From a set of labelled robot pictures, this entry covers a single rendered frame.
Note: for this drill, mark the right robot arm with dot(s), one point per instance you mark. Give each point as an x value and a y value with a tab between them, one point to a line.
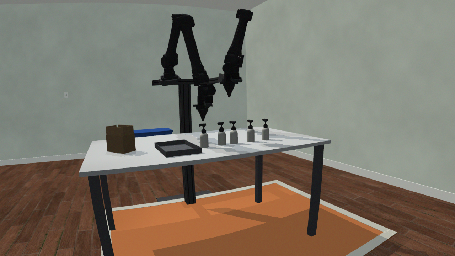
184	23

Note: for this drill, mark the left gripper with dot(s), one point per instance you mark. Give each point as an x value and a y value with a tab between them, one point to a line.
229	86

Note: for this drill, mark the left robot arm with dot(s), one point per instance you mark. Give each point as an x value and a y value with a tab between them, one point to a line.
235	50

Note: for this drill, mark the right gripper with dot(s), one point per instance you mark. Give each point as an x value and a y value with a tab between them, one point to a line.
202	110

